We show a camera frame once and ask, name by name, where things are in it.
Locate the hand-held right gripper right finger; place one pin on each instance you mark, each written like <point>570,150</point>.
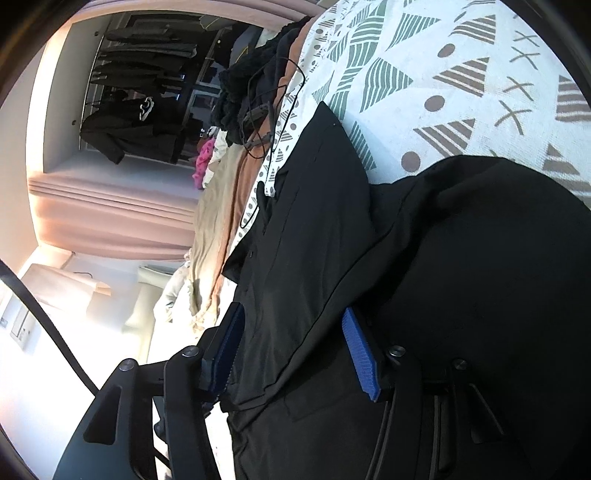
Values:
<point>362,355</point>

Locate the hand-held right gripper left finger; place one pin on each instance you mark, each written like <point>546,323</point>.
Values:
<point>226,341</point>

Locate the black jacket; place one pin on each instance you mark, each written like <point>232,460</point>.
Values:
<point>415,254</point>

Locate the row of hanging dark clothes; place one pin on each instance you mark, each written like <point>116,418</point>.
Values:
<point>134,124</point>

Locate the white clothes hanger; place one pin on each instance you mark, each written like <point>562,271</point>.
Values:
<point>145,108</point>

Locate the pile of black clothes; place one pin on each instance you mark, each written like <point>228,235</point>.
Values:
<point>235,92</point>

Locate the white pillow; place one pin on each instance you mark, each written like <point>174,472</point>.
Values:
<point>171,295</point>

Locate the white padded headboard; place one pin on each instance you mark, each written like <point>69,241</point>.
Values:
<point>143,300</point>

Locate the brown quilt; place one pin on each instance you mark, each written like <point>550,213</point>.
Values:
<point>212,221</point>

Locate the pink curtain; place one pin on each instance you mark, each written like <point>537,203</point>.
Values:
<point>115,212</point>
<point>184,9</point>

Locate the white hanging garment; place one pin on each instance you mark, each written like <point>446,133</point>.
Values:
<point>60,281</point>

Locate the pink cloth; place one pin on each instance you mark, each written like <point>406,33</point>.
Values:
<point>203,161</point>

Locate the printed blanket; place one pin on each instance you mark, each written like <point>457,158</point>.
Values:
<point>461,92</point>

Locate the white wall switch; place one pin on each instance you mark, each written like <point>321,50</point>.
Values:
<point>21,327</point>

